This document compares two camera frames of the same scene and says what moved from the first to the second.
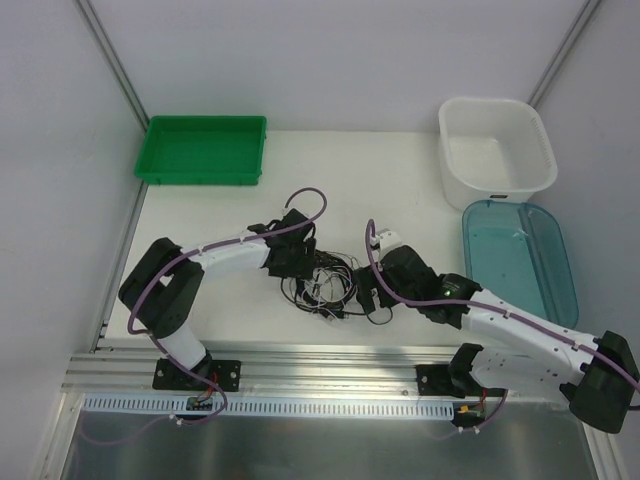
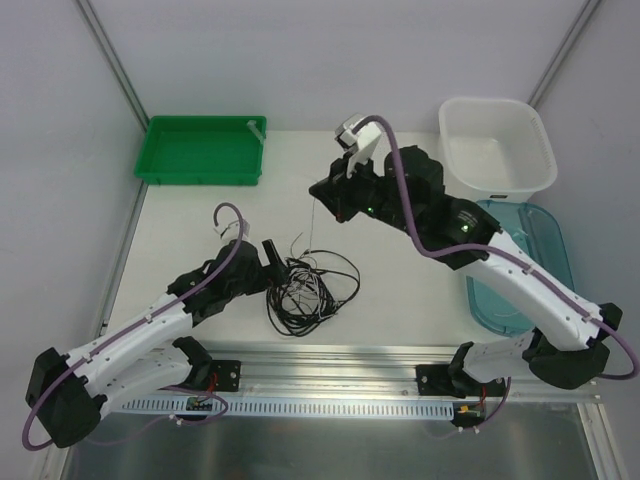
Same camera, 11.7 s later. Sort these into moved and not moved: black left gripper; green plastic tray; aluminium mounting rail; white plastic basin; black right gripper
Moved: black left gripper; black right gripper
Not moved: aluminium mounting rail; white plastic basin; green plastic tray
